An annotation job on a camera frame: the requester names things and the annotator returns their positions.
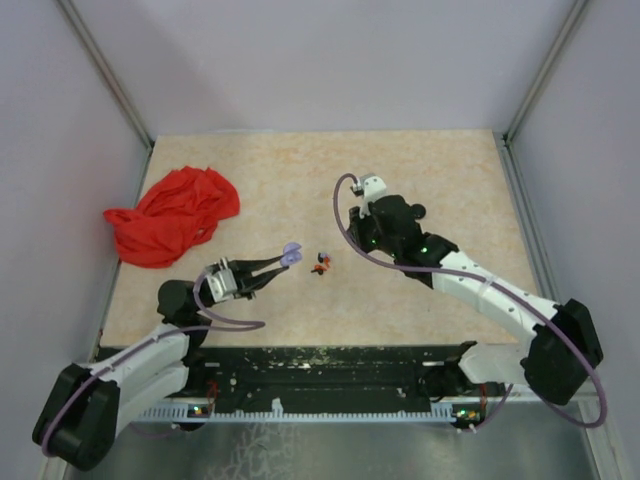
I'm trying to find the aluminium rail right side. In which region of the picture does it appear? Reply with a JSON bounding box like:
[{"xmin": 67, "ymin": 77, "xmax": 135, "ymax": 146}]
[{"xmin": 494, "ymin": 133, "xmax": 562, "ymax": 301}]

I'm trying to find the black orange earbud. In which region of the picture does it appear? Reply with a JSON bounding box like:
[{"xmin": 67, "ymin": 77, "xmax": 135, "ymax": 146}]
[
  {"xmin": 317, "ymin": 252, "xmax": 331, "ymax": 265},
  {"xmin": 311, "ymin": 265, "xmax": 326, "ymax": 276}
]

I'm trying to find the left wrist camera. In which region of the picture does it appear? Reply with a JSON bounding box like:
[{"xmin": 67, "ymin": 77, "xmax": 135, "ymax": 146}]
[{"xmin": 204, "ymin": 265, "xmax": 238, "ymax": 304}]

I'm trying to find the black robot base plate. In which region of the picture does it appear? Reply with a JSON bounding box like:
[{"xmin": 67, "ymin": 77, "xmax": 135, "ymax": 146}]
[{"xmin": 94, "ymin": 341, "xmax": 506, "ymax": 414}]

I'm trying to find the aluminium frame post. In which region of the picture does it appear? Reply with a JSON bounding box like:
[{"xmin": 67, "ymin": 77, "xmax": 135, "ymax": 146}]
[
  {"xmin": 502, "ymin": 0, "xmax": 591, "ymax": 148},
  {"xmin": 53, "ymin": 0, "xmax": 155, "ymax": 153}
]

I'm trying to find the white slotted cable duct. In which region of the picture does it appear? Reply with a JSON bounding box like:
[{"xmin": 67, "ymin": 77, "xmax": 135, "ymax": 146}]
[{"xmin": 134, "ymin": 399, "xmax": 484, "ymax": 425}]

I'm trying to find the red crumpled cloth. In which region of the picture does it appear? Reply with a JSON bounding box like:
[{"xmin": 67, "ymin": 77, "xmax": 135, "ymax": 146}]
[{"xmin": 103, "ymin": 166, "xmax": 240, "ymax": 269}]

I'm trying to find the right aluminium frame post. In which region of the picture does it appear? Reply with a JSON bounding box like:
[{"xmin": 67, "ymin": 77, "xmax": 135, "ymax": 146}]
[{"xmin": 502, "ymin": 0, "xmax": 591, "ymax": 148}]

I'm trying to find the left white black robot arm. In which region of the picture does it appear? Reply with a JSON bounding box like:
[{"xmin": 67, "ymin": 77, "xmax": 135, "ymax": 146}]
[{"xmin": 32, "ymin": 254, "xmax": 298, "ymax": 471}]

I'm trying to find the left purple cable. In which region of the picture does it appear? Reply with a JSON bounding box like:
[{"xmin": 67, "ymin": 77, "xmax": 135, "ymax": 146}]
[{"xmin": 40, "ymin": 273, "xmax": 266, "ymax": 458}]

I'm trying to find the left aluminium frame post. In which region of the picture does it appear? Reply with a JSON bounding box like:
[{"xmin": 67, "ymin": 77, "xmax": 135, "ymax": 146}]
[{"xmin": 53, "ymin": 0, "xmax": 155, "ymax": 153}]

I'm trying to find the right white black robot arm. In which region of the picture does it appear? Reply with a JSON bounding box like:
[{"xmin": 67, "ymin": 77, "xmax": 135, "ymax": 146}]
[{"xmin": 346, "ymin": 195, "xmax": 603, "ymax": 406}]

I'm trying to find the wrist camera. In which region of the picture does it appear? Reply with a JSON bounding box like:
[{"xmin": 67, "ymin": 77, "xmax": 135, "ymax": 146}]
[
  {"xmin": 350, "ymin": 173, "xmax": 387, "ymax": 219},
  {"xmin": 204, "ymin": 265, "xmax": 238, "ymax": 304}
]

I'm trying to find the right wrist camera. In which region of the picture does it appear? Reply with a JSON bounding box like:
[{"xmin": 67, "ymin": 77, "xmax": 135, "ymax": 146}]
[{"xmin": 350, "ymin": 173, "xmax": 387, "ymax": 219}]

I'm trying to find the lilac earbud charging case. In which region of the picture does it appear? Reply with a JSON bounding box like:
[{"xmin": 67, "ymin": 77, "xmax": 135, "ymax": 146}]
[{"xmin": 279, "ymin": 242, "xmax": 302, "ymax": 267}]

